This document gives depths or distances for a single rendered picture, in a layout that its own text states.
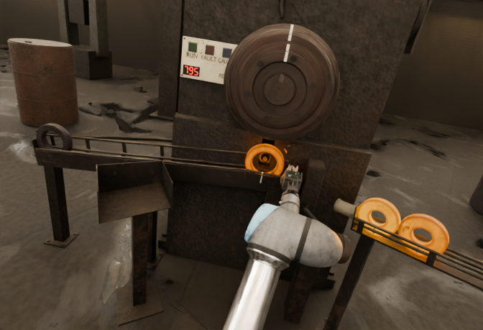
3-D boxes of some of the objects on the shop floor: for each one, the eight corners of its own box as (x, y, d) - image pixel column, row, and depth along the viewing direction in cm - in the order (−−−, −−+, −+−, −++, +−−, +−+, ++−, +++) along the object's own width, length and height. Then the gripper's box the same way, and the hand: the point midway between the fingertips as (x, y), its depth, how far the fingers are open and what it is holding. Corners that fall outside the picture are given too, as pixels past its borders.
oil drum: (47, 109, 363) (39, 37, 329) (90, 117, 358) (85, 44, 324) (6, 121, 308) (-10, 36, 274) (54, 131, 303) (44, 46, 269)
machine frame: (192, 190, 236) (216, -55, 169) (319, 218, 227) (397, -30, 160) (156, 250, 169) (170, -117, 102) (333, 292, 160) (477, -81, 93)
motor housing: (278, 299, 150) (300, 219, 130) (318, 309, 148) (348, 229, 128) (277, 321, 138) (302, 237, 118) (321, 333, 136) (354, 249, 116)
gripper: (304, 193, 108) (305, 157, 124) (281, 188, 108) (284, 154, 125) (299, 206, 113) (300, 171, 129) (277, 202, 114) (281, 167, 130)
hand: (291, 169), depth 128 cm, fingers closed
